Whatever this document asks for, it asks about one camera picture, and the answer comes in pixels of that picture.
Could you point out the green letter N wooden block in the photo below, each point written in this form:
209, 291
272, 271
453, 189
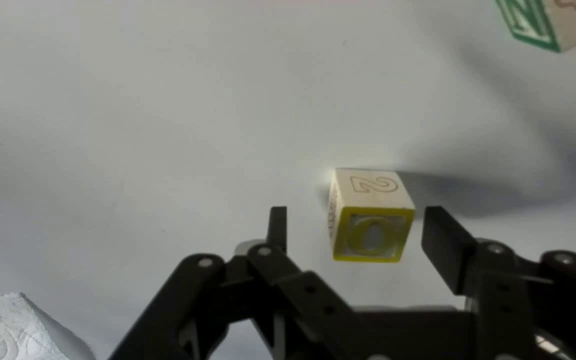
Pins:
534, 22

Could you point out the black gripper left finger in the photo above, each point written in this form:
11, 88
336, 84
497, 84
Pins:
221, 313

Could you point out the crumpled white paper towel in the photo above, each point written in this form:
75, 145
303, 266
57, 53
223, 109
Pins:
15, 331

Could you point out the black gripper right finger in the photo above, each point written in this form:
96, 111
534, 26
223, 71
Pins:
521, 307

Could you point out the yellow letter O wooden block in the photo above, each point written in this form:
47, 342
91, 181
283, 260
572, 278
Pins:
371, 213

